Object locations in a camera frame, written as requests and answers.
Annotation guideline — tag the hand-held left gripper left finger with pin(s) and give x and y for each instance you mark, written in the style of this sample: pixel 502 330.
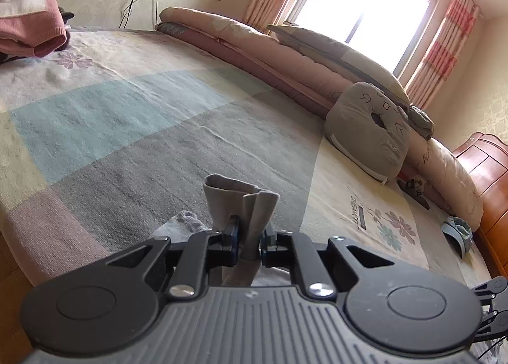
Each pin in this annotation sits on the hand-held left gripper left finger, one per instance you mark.
pixel 235 243

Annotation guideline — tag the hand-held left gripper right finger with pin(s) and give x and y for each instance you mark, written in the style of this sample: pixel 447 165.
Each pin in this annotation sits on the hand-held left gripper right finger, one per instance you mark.
pixel 265 255

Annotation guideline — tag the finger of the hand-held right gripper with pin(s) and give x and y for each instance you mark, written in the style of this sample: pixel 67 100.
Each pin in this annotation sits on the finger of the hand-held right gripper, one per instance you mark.
pixel 494 324
pixel 492 290

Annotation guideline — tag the blue cap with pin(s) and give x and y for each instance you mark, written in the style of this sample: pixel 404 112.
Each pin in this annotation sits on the blue cap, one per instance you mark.
pixel 456 231

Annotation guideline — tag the wooden headboard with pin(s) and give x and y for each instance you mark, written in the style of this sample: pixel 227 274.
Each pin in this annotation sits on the wooden headboard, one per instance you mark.
pixel 488 173

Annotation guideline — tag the round grey pillow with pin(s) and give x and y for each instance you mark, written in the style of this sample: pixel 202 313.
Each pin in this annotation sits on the round grey pillow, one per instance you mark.
pixel 357 137

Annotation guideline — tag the small grey cloth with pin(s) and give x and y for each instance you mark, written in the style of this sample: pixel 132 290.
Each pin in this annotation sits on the small grey cloth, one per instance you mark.
pixel 422 122

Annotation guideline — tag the rolled pink quilt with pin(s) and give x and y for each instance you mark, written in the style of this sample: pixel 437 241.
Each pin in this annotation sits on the rolled pink quilt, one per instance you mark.
pixel 258 54

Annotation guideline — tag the grey patterned flat pillow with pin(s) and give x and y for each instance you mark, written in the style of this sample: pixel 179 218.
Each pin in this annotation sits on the grey patterned flat pillow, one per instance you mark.
pixel 337 54

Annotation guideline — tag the window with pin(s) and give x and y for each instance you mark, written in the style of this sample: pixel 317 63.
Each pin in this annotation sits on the window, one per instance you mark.
pixel 365 10

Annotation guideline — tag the pink white knit sweater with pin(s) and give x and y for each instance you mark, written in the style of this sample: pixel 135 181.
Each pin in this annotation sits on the pink white knit sweater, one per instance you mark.
pixel 27 26

